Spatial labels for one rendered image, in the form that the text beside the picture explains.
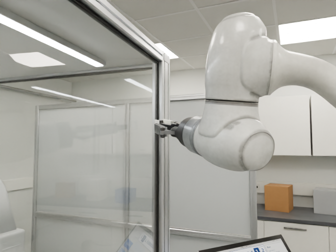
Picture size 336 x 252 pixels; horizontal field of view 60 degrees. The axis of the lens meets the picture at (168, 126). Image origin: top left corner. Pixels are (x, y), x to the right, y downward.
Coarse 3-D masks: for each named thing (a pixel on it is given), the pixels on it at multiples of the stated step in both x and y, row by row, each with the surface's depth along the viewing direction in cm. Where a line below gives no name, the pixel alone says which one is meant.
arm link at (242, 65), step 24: (240, 24) 51; (216, 48) 52; (240, 48) 50; (264, 48) 50; (216, 72) 52; (240, 72) 51; (264, 72) 50; (288, 72) 51; (312, 72) 50; (216, 96) 53; (240, 96) 52
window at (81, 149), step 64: (0, 0) 42; (64, 0) 55; (0, 64) 41; (64, 64) 55; (128, 64) 80; (0, 128) 41; (64, 128) 54; (128, 128) 79; (0, 192) 41; (64, 192) 54; (128, 192) 78
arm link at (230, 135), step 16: (208, 112) 54; (224, 112) 52; (240, 112) 52; (256, 112) 54; (208, 128) 54; (224, 128) 51; (240, 128) 49; (256, 128) 49; (208, 144) 54; (224, 144) 50; (240, 144) 48; (256, 144) 48; (272, 144) 50; (208, 160) 57; (224, 160) 51; (240, 160) 49; (256, 160) 49
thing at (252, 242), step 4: (272, 236) 149; (276, 236) 150; (280, 236) 151; (248, 240) 142; (252, 240) 143; (256, 240) 144; (260, 240) 144; (264, 240) 145; (268, 240) 146; (284, 240) 150; (228, 244) 136; (232, 244) 137; (236, 244) 138; (240, 244) 138; (244, 244) 139; (248, 244) 140; (284, 244) 148; (208, 248) 131; (212, 248) 131; (216, 248) 132; (220, 248) 133; (224, 248) 134; (228, 248) 134; (288, 248) 147
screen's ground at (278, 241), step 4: (272, 240) 147; (276, 240) 148; (280, 240) 149; (252, 244) 141; (256, 244) 142; (260, 244) 143; (264, 244) 144; (268, 244) 144; (272, 244) 145; (276, 244) 146; (280, 244) 147; (232, 248) 135; (236, 248) 136; (240, 248) 137; (268, 248) 143; (272, 248) 144; (276, 248) 145; (280, 248) 145; (284, 248) 146
